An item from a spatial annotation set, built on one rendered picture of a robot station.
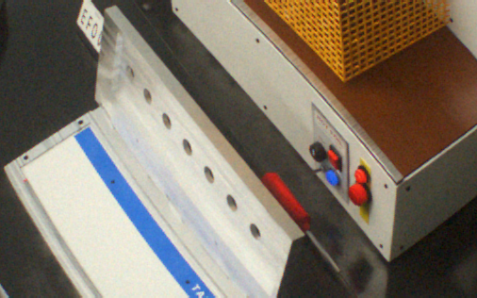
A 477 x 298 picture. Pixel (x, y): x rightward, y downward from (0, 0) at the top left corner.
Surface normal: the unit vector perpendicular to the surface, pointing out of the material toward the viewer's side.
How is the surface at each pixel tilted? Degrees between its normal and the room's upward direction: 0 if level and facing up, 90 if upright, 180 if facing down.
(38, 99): 0
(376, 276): 0
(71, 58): 0
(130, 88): 76
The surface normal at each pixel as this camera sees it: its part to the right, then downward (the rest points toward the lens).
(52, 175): -0.08, -0.58
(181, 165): -0.83, 0.33
